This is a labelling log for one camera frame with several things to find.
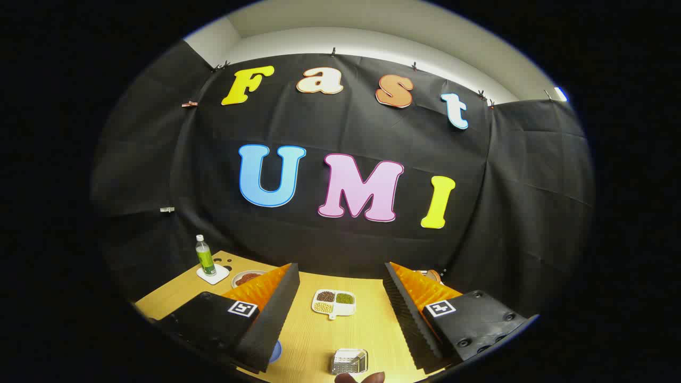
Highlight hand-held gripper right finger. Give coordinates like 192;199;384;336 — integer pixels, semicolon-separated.
384;262;539;374

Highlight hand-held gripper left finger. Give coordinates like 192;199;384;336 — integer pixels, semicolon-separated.
152;263;300;374

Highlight plate of toy food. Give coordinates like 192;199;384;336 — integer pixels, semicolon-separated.
231;270;268;289

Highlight white divided dish with beans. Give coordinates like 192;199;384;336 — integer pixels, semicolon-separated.
311;289;356;320

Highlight white square coaster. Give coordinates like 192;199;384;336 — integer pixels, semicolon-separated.
196;264;230;285

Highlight green drink bottle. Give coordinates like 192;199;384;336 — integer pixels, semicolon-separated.
195;235;217;276

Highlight metal wire cutlery basket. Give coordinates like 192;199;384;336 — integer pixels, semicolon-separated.
329;348;369;376

